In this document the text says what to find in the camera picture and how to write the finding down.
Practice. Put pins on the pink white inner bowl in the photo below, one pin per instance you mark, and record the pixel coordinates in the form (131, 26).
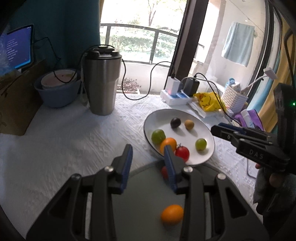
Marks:
(58, 78)

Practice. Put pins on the purple cloth pouch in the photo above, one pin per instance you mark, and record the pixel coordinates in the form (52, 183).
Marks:
(255, 118)

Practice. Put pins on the stainless steel tumbler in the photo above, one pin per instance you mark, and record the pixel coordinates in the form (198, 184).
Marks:
(100, 73)

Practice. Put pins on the blue bowl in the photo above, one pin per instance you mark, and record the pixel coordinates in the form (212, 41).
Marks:
(60, 96)

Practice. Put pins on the orange in plate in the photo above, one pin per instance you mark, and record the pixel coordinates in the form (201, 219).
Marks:
(168, 142)

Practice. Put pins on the small green grape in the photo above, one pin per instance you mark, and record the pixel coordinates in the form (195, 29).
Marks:
(200, 144)

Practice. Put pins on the red tomato in plate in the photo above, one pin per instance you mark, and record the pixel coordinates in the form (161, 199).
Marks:
(183, 153)

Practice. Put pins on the large green fruit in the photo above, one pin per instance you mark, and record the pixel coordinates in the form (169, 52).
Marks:
(158, 136)

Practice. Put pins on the white power strip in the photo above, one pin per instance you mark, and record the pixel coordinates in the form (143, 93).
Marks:
(180, 98)

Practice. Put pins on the black balcony railing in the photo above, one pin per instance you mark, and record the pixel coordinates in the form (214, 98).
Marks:
(139, 44)

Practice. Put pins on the black charger adapter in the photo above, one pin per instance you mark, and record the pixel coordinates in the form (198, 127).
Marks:
(191, 86)

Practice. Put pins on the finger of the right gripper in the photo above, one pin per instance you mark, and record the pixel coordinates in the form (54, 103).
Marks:
(232, 139)
(227, 129)

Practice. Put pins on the hanging light blue towel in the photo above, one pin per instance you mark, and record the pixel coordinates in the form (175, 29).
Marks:
(238, 44)

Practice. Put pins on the orange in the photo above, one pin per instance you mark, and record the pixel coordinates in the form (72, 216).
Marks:
(168, 142)
(172, 215)

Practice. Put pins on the white lattice basket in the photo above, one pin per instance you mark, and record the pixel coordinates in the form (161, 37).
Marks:
(234, 100)

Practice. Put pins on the brown cardboard box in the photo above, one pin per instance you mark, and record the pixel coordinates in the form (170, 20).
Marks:
(19, 99)

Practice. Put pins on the white charger adapter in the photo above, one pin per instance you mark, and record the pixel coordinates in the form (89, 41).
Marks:
(172, 85)

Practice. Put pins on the white desk lamp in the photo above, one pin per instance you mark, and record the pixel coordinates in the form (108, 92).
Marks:
(267, 73)

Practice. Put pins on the tablet with blue screen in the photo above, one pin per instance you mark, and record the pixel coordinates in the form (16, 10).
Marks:
(16, 49)

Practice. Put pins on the white lotion tube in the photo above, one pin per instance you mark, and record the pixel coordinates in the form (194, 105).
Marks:
(247, 118)

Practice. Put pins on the teal curtain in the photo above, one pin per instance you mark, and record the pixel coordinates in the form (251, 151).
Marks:
(71, 26)

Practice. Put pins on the white round plate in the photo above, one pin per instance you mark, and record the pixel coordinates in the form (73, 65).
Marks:
(160, 119)

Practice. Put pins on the dark plum in plate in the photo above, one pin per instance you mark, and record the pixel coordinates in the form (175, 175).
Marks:
(175, 123)

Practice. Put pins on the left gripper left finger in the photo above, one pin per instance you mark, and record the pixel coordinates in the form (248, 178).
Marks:
(117, 179)

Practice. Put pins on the brown kiwi fruit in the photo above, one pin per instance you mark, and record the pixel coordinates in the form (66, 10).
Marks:
(189, 124)

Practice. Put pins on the yellow duck plastic bag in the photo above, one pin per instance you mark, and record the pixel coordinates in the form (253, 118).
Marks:
(210, 101)

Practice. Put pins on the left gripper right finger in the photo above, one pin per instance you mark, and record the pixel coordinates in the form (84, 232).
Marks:
(178, 171)

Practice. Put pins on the red tomato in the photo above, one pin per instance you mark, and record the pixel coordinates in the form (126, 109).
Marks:
(164, 173)
(183, 153)

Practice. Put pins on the grey round placemat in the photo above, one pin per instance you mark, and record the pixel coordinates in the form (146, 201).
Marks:
(137, 212)

